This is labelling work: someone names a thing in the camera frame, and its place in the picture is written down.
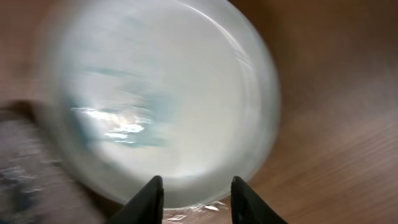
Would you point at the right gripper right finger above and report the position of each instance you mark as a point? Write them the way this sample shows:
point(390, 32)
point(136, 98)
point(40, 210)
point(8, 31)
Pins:
point(248, 208)

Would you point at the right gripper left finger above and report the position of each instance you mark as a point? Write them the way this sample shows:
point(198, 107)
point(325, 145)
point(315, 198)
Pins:
point(146, 207)

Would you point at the white plate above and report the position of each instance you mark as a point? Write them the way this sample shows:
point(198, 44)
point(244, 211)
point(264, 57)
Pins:
point(186, 90)

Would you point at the dark grey serving tray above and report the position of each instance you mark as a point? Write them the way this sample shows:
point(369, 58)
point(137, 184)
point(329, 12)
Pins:
point(34, 186)

